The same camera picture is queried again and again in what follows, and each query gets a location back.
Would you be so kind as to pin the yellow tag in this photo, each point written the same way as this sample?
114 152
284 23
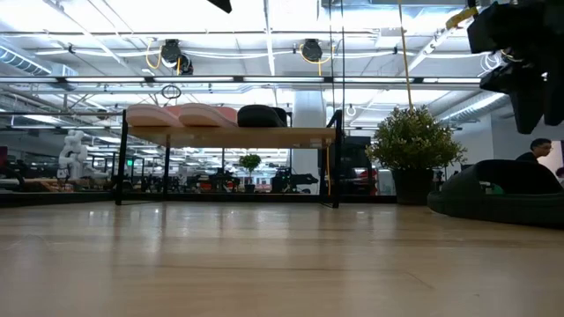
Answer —
460 17

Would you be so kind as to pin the white humanoid robot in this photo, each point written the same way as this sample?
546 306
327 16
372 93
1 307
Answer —
72 154

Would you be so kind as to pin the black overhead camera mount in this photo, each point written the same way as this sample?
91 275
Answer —
221 4

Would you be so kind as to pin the white building column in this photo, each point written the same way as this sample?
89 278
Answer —
308 110

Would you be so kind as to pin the green potted plant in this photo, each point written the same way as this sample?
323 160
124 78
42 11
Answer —
414 145

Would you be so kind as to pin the person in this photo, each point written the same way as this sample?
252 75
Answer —
535 152

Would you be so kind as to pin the black frame wooden shelf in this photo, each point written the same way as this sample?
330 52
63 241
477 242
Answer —
229 136

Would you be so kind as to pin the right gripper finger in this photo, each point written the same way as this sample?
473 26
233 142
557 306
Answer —
526 97
555 92

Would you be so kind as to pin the small potted plant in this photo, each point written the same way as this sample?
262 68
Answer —
250 164

